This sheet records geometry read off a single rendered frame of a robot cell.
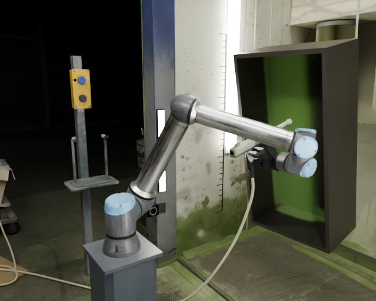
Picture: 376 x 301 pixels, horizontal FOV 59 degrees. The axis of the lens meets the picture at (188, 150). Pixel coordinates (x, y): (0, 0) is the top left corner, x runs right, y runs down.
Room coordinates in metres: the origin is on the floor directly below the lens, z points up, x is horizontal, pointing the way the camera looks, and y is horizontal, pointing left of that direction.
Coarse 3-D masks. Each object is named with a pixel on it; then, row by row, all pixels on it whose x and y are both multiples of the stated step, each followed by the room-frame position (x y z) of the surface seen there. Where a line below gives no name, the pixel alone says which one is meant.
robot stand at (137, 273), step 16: (144, 240) 1.65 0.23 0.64; (96, 256) 1.48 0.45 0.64; (144, 256) 1.48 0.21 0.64; (160, 256) 1.51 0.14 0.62; (96, 272) 1.48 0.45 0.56; (112, 272) 1.37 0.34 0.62; (128, 272) 1.43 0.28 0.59; (144, 272) 1.48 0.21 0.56; (96, 288) 1.49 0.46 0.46; (112, 288) 1.39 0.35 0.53; (128, 288) 1.43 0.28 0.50; (144, 288) 1.48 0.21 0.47
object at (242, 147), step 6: (288, 120) 1.90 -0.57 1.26; (276, 126) 1.85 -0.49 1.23; (282, 126) 1.86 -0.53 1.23; (240, 144) 1.67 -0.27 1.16; (246, 144) 1.67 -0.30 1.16; (252, 144) 1.69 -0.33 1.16; (258, 144) 1.73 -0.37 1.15; (234, 150) 1.62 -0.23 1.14; (240, 150) 1.64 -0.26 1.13; (246, 150) 1.68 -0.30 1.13; (234, 156) 1.63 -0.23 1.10; (246, 156) 1.71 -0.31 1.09; (246, 162) 1.72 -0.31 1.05; (252, 162) 1.71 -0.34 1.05; (252, 168) 1.71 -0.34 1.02; (252, 174) 1.72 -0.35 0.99
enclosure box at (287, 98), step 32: (256, 64) 2.28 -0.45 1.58; (288, 64) 2.25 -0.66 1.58; (320, 64) 2.08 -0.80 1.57; (352, 64) 1.86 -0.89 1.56; (256, 96) 2.29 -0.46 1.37; (288, 96) 2.29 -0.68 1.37; (320, 96) 2.11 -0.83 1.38; (352, 96) 1.89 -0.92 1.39; (288, 128) 2.33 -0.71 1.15; (320, 128) 2.14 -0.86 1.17; (352, 128) 1.92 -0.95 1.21; (256, 160) 2.31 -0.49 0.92; (320, 160) 2.18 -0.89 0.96; (352, 160) 1.95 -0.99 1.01; (256, 192) 2.32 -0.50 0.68; (288, 192) 2.42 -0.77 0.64; (320, 192) 2.21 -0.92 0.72; (352, 192) 1.98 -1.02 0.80; (256, 224) 2.25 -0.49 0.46; (288, 224) 2.20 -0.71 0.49; (320, 224) 2.14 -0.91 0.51; (352, 224) 2.02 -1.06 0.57
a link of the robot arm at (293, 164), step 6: (288, 156) 1.51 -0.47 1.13; (294, 156) 1.47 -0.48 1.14; (312, 156) 1.46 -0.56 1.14; (288, 162) 1.49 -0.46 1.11; (294, 162) 1.47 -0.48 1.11; (300, 162) 1.45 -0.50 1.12; (306, 162) 1.43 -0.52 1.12; (312, 162) 1.44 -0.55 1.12; (288, 168) 1.49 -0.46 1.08; (294, 168) 1.46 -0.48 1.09; (300, 168) 1.44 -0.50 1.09; (306, 168) 1.42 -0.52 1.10; (312, 168) 1.45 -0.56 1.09; (300, 174) 1.45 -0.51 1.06; (306, 174) 1.43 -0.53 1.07; (312, 174) 1.46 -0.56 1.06
